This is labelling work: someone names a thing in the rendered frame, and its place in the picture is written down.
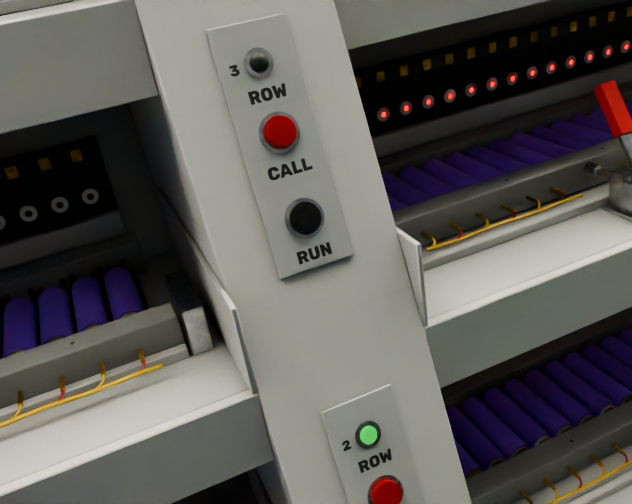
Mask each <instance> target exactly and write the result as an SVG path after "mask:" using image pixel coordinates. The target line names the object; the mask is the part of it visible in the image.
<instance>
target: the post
mask: <svg viewBox="0 0 632 504"><path fill-rule="evenodd" d="M134 2H135V6H136V9H137V13H138V17H139V20H140V24H141V28H142V32H143V35H144V39H145V43H146V47H147V50H148V54H149V58H150V62H151V65H152V69H153V73H154V76H155V80H156V84H157V88H158V91H159V95H158V96H155V97H151V98H147V99H143V100H139V101H135V102H130V103H129V106H130V109H131V112H132V115H133V118H134V122H135V125H136V128H137V131H138V134H139V137H140V140H141V143H142V146H143V149H144V152H145V156H146V159H147V162H148V165H149V168H150V171H151V174H152V177H153V180H154V183H155V186H156V190H157V188H159V187H160V188H161V189H162V190H163V192H164V194H165V195H166V197H167V198H168V200H169V201H170V203H171V205H172V206H173V208H174V209H175V211H176V213H177V214H178V216H179V217H180V219H181V221H182V222H183V224H184V225H185V227H186V228H187V230H188V232H189V233H190V235H191V236H192V238H193V240H194V241H195V243H196V244H197V246H198V247H199V249H200V251H201V252H202V254H203V255H204V257H205V259H206V260H207V262H208V263H209V265H210V266H211V268H212V270H213V271H214V273H215V274H216V276H217V278H218V279H219V281H220V282H221V284H222V286H223V287H224V289H225V290H226V292H227V293H228V295H229V297H230V298H231V300H232V301H233V303H234V305H235V306H236V308H237V311H238V315H239V319H240V323H241V327H242V331H243V335H244V339H245V343H246V347H247V351H248V355H249V359H250V363H251V367H252V371H253V375H254V379H255V383H256V387H257V391H258V395H259V399H260V403H261V407H262V411H263V415H264V419H265V423H266V427H267V431H268V435H269V439H270V443H271V447H272V451H273V455H274V460H272V461H269V462H267V463H265V464H262V465H260V466H258V467H255V468H256V470H257V472H258V475H259V477H260V479H261V481H262V483H263V485H264V487H265V490H266V492H267V494H268V496H269V498H270V500H271V502H272V504H348V501H347V498H346V494H345V491H344V488H343V484H342V481H341V478H340V474H339V471H338V468H337V465H336V461H335V458H334V455H333V451H332V448H331V445H330V441H329V438H328V435H327V432H326V428H325V425H324V422H323V418H322V415H321V412H323V411H325V410H328V409H330V408H333V407H335V406H337V405H340V404H342V403H345V402H347V401H349V400H352V399H354V398H357V397H359V396H362V395H364V394H366V393H369V392H371V391H374V390H376V389H378V388H381V387H383V386H386V385H388V384H391V385H392V389H393V392H394V396H395V399H396V403H397V406H398V410H399V413H400V417H401V420H402V424H403V427H404V431H405V434H406V438H407V441H408V445H409V448H410V452H411V455H412V459H413V462H414V466H415V469H416V473H417V477H418V480H419V484H420V487H421V491H422V494H423V498H424V501H425V504H472V503H471V499H470V496H469V492H468V488H467V485H466V481H465V478H464V474H463V470H462V467H461V463H460V459H459V456H458V452H457V448H456V445H455V441H454V437H453V434H452V430H451V426H450V423H449V419H448V416H447V412H446V408H445V405H444V401H443V397H442V394H441V390H440V386H439V383H438V379H437V375H436V372H435V368H434V364H433V361H432V357H431V354H430V350H429V346H428V343H427V339H426V335H425V332H424V328H423V324H422V321H421V317H420V313H419V310H418V306H417V302H416V299H415V295H414V292H413V288H412V284H411V281H410V277H409V273H408V270H407V266H406V262H405V259H404V255H403V251H402V248H401V244H400V240H399V237H398V233H397V229H396V226H395V222H394V219H393V215H392V211H391V208H390V204H389V200H388V197H387V193H386V189H385V186H384V182H383V178H382V175H381V171H380V167H379V164H378V160H377V157H376V153H375V149H374V146H373V142H372V138H371V135H370V131H369V127H368V124H367V120H366V116H365V113H364V109H363V105H362V102H361V98H360V95H359V91H358V87H357V84H356V80H355V76H354V73H353V69H352V65H351V62H350V58H349V54H348V51H347V47H346V43H345V40H344V36H343V32H342V29H341V25H340V22H339V18H338V14H337V11H336V7H335V3H334V0H134ZM282 13H285V14H286V17H287V20H288V24H289V27H290V31H291V34H292V38H293V41H294V45H295V48H296V52H297V55H298V59H299V62H300V66H301V69H302V73H303V76H304V80H305V83H306V87H307V90H308V94H309V97H310V101H311V104H312V108H313V111H314V115H315V118H316V122H317V125H318V129H319V132H320V136H321V139H322V143H323V146H324V150H325V154H326V157H327V161H328V164H329V168H330V171H331V175H332V178H333V182H334V185H335V189H336V192H337V196H338V199H339V203H340V206H341V210H342V213H343V217H344V220H345V224H346V227H347V231H348V234H349V238H350V241H351V245H352V248H353V252H354V254H353V255H350V256H347V257H345V258H342V259H339V260H336V261H333V262H330V263H327V264H324V265H321V266H318V267H315V268H313V269H310V270H307V271H304V272H301V273H298V274H295V275H292V276H289V277H286V278H283V279H280V276H279V273H278V270H277V266H276V263H275V260H274V256H273V253H272V250H271V246H270V243H269V240H268V237H267V233H266V230H265V227H264V223H263V220H262V217H261V213H260V210H259V207H258V203H257V200H256V197H255V194H254V190H253V187H252V184H251V180H250V177H249V174H248V170H247V167H246V164H245V160H244V157H243V154H242V151H241V147H240V144H239V141H238V137H237V134H236V131H235V127H234V124H233V121H232V118H231V114H230V111H229V108H228V104H227V101H226V98H225V94H224V91H223V88H222V84H221V81H220V78H219V75H218V71H217V68H216V65H215V61H214V58H213V55H212V51H211V48H210V45H209V41H208V38H207V35H206V30H209V29H213V28H218V27H223V26H227V25H232V24H236V23H241V22H246V21H250V20H255V19H259V18H264V17H268V16H273V15H278V14H282Z"/></svg>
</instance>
